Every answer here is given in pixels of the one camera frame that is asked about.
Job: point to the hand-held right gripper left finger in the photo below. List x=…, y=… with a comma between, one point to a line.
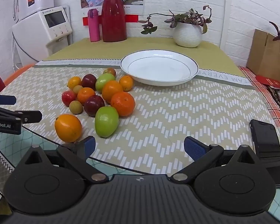
x=89, y=145

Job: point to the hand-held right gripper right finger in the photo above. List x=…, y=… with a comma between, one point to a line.
x=194, y=148

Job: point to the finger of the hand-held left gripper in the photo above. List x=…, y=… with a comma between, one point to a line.
x=30, y=116
x=5, y=99

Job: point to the large orange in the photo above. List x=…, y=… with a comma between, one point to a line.
x=68, y=127

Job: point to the green apple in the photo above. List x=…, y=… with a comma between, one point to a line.
x=106, y=121
x=105, y=81

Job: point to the dark red plum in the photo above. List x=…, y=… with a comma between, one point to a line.
x=94, y=105
x=89, y=81

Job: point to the deep orange tangerine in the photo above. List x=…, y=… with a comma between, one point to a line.
x=123, y=103
x=85, y=95

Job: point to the small orange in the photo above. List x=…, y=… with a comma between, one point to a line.
x=74, y=82
x=126, y=82

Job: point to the medium orange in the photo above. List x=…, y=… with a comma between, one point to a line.
x=112, y=90

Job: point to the red yellow apple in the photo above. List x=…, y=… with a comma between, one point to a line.
x=110, y=71

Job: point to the white plate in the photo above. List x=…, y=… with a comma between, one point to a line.
x=158, y=67

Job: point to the teal lattice tablecloth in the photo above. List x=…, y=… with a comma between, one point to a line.
x=35, y=137

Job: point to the chevron pattern tablecloth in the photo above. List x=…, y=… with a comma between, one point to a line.
x=165, y=112

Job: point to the white appliance with screen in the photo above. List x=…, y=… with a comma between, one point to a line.
x=32, y=37

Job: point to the black smartphone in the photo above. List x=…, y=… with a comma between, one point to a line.
x=266, y=140

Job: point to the plaid cloth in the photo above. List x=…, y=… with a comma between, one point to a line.
x=268, y=98

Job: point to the red envelope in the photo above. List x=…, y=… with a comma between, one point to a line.
x=269, y=81

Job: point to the pink bottle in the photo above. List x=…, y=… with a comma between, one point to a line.
x=94, y=25

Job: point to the purple plant in white pot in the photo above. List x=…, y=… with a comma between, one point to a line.
x=187, y=35

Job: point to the large cardboard box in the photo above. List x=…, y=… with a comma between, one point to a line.
x=263, y=53

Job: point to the red thermos jug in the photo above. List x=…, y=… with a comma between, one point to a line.
x=113, y=18

